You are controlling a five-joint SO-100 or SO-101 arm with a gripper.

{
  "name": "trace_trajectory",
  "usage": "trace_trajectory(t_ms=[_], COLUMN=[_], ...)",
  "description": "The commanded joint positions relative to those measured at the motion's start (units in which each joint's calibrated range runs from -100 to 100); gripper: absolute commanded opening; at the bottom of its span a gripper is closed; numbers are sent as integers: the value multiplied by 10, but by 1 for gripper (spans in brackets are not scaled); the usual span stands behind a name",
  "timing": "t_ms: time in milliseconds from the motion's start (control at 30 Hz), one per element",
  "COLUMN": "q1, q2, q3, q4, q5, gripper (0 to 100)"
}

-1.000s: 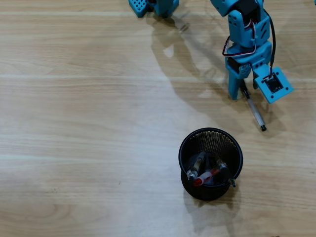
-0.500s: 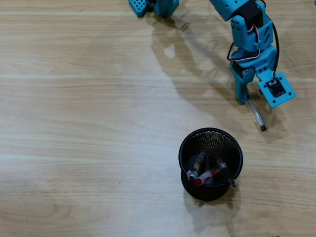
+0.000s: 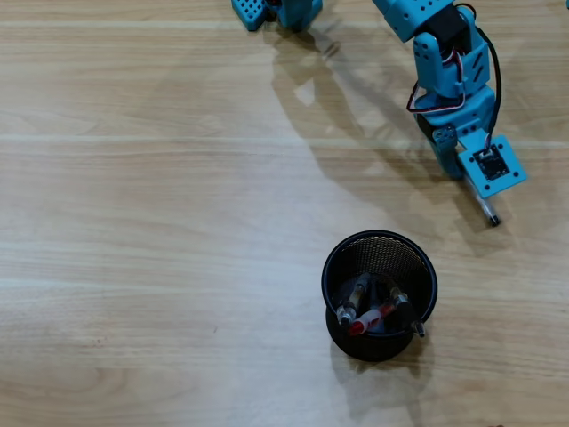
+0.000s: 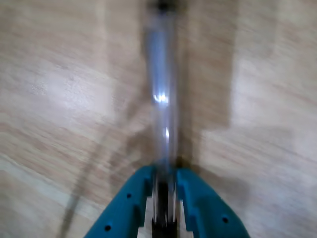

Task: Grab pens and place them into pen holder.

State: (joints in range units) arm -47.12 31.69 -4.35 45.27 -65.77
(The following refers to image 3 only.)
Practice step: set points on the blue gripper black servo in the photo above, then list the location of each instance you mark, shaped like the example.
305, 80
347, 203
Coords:
445, 153

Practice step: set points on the clear capped black pen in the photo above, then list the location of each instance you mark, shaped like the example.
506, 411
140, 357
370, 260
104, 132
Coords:
489, 212

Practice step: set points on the black grip retractable pen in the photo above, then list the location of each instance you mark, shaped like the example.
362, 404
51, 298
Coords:
403, 307

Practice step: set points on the red gel pen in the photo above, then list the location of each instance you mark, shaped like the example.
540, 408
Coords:
371, 318

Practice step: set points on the grey grip clear pen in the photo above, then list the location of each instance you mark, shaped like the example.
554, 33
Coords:
346, 313

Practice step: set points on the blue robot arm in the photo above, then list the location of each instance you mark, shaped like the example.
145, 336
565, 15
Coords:
409, 18

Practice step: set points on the black mesh pen holder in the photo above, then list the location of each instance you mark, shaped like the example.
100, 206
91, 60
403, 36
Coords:
378, 351

